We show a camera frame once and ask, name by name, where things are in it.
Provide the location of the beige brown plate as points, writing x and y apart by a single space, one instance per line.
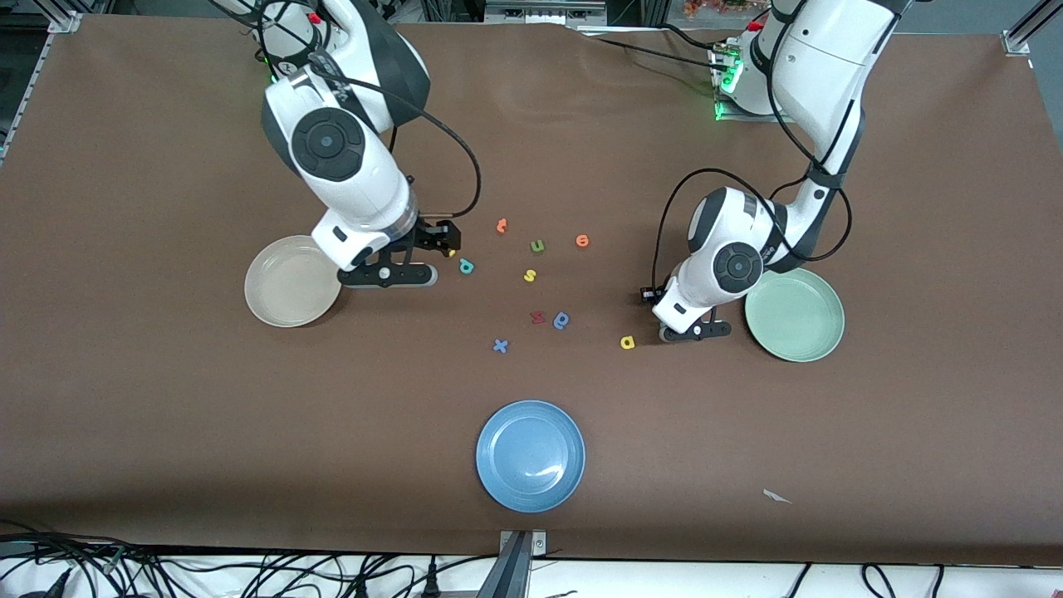
286 286

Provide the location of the grey support post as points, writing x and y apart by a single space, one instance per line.
508 573

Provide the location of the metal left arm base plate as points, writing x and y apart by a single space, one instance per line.
747 118

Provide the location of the black power plug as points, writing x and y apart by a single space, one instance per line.
431 583

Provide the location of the colourful snack bag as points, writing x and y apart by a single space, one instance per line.
714 7

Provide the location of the aluminium corner bracket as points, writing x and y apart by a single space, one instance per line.
1017 41
65 22

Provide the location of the teal letter p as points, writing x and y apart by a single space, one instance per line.
466 267

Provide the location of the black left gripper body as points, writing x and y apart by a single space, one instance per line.
650 294

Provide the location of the blue letter q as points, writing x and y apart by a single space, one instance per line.
561 320

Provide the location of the grey power strip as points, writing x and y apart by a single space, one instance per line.
544 12

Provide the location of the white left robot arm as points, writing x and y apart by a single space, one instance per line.
818 66

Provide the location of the metal table edge bracket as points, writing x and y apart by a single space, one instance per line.
538 541

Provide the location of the green plate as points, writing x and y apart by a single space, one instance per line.
801 320

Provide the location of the aluminium side rail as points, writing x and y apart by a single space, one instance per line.
23 91

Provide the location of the blue plate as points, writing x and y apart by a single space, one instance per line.
531 456

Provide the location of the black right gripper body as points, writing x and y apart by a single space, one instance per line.
431 234

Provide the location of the white paper scrap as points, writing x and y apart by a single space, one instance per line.
776 496

